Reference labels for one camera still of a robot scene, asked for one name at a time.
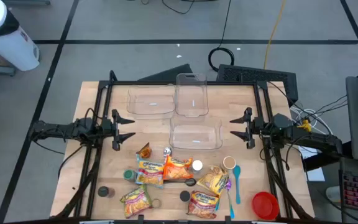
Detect teal plastic spoon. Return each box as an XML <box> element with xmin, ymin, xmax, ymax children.
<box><xmin>232</xmin><ymin>164</ymin><xmax>242</xmax><ymax>205</ymax></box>

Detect chili shrimp ramen pack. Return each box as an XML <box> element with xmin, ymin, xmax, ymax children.
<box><xmin>119</xmin><ymin>184</ymin><xmax>153</xmax><ymax>219</ymax></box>

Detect yellow noodle pack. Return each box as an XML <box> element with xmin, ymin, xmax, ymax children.
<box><xmin>196</xmin><ymin>165</ymin><xmax>229</xmax><ymax>196</ymax></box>

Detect white paper sheet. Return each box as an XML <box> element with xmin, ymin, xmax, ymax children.
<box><xmin>298</xmin><ymin>145</ymin><xmax>326</xmax><ymax>182</ymax></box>

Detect black coiled cable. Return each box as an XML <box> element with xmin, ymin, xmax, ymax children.
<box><xmin>208</xmin><ymin>0</ymin><xmax>236</xmax><ymax>72</ymax></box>

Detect green lid spice jar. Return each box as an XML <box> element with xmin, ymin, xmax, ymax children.
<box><xmin>122</xmin><ymin>169</ymin><xmax>137</xmax><ymax>182</ymax></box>

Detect black floor cable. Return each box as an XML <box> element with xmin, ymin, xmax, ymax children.
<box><xmin>162</xmin><ymin>0</ymin><xmax>195</xmax><ymax>15</ymax></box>

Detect blue Maruchan ramen pack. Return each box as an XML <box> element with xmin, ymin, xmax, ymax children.
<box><xmin>134</xmin><ymin>154</ymin><xmax>165</xmax><ymax>189</ymax></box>

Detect yellow clamp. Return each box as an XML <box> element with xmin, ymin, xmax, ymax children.
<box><xmin>298</xmin><ymin>119</ymin><xmax>312</xmax><ymax>131</ymax></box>

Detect white computer mouse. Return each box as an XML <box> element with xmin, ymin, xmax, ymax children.
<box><xmin>325</xmin><ymin>185</ymin><xmax>343</xmax><ymax>203</ymax></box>

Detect red plastic bowl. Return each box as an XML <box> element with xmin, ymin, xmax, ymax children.
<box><xmin>252</xmin><ymin>191</ymin><xmax>280</xmax><ymax>221</ymax></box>

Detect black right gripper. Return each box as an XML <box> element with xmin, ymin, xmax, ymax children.
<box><xmin>229</xmin><ymin>107</ymin><xmax>265</xmax><ymax>149</ymax></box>

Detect red Maruchan ramen pack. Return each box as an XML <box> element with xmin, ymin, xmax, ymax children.
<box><xmin>186</xmin><ymin>190</ymin><xmax>220</xmax><ymax>220</ymax></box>

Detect black desk frame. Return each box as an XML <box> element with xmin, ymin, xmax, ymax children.
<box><xmin>303</xmin><ymin>141</ymin><xmax>354</xmax><ymax>172</ymax></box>

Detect yellow cable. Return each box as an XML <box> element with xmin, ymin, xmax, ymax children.
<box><xmin>262</xmin><ymin>0</ymin><xmax>287</xmax><ymax>70</ymax></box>

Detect black flat panel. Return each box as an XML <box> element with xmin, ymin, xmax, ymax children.
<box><xmin>137</xmin><ymin>63</ymin><xmax>193</xmax><ymax>82</ymax></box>

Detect dark lid brown spice jar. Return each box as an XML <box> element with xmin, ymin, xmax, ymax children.
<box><xmin>97</xmin><ymin>185</ymin><xmax>116</xmax><ymax>198</ymax></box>

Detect black power cable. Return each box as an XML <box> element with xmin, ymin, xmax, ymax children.
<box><xmin>309</xmin><ymin>95</ymin><xmax>348</xmax><ymax>118</ymax></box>

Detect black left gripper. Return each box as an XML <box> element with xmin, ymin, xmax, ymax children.
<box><xmin>101</xmin><ymin>108</ymin><xmax>136</xmax><ymax>152</ymax></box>

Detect taco seasoning packet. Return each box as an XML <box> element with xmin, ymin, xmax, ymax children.
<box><xmin>135</xmin><ymin>142</ymin><xmax>153</xmax><ymax>159</ymax></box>

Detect white lid spice jar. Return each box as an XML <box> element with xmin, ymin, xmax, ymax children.
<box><xmin>191</xmin><ymin>159</ymin><xmax>204</xmax><ymax>174</ymax></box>

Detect black aluminium table frame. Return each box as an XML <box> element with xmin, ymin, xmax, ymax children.
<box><xmin>50</xmin><ymin>70</ymin><xmax>316</xmax><ymax>224</ymax></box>

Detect clear plastic storage bin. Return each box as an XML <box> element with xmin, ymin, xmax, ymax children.
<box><xmin>126</xmin><ymin>83</ymin><xmax>177</xmax><ymax>120</ymax></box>
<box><xmin>175</xmin><ymin>73</ymin><xmax>209</xmax><ymax>118</ymax></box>
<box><xmin>168</xmin><ymin>116</ymin><xmax>224</xmax><ymax>151</ymax></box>

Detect orange Maruchan chicken ramen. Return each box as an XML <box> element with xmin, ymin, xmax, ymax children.
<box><xmin>162</xmin><ymin>155</ymin><xmax>194</xmax><ymax>182</ymax></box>

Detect white trash can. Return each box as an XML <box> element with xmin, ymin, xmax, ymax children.
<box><xmin>0</xmin><ymin>0</ymin><xmax>40</xmax><ymax>72</ymax></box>

